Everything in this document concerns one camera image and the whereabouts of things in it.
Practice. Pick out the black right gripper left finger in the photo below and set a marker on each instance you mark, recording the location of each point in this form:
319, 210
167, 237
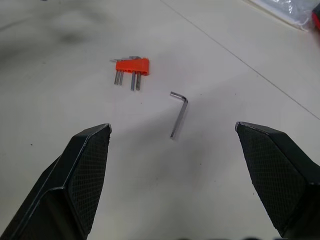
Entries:
75, 180

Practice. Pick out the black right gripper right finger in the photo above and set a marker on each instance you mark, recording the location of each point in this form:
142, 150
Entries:
275, 170

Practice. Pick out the silver hex key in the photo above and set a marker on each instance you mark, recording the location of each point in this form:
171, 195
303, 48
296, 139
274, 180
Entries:
179, 113

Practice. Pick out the orange hex key holder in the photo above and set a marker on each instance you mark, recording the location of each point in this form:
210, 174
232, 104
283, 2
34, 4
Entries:
132, 65

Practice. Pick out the red and black object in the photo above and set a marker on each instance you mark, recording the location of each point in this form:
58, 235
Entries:
315, 15

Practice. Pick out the clear plastic bag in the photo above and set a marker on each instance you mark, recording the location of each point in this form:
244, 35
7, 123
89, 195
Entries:
290, 10

